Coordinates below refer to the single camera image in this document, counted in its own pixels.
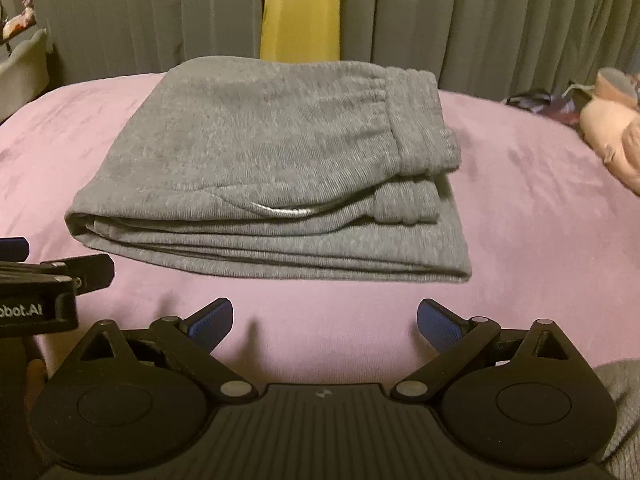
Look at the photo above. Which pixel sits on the person's grey clothing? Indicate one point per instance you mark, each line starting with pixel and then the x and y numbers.
pixel 622 420

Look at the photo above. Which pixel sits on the person's left hand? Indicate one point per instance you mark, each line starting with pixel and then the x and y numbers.
pixel 36 377

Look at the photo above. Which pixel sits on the white shell-back chair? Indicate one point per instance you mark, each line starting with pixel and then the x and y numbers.
pixel 25 75

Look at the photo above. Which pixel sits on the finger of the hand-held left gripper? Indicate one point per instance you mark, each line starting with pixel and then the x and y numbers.
pixel 12 249
pixel 90 270

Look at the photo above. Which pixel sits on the grey curtain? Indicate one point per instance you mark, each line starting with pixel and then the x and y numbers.
pixel 500 20

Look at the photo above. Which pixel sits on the small pink stuffed figure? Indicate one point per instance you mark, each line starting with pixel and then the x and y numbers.
pixel 20 20

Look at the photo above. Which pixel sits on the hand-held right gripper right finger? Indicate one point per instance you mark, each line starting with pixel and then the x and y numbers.
pixel 440 325

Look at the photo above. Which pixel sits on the pink plush toy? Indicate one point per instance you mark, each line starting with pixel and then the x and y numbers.
pixel 612 125

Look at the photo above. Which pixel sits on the grey pants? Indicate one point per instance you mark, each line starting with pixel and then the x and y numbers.
pixel 260 160

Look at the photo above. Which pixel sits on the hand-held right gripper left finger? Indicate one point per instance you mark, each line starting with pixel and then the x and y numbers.
pixel 212 322

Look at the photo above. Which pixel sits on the dark cloth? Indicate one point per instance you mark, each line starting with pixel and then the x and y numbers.
pixel 540 102

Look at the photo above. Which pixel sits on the yellow curtain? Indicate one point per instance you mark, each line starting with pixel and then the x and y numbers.
pixel 300 10

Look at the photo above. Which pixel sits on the pink plush blanket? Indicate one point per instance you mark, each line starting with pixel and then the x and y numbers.
pixel 525 220

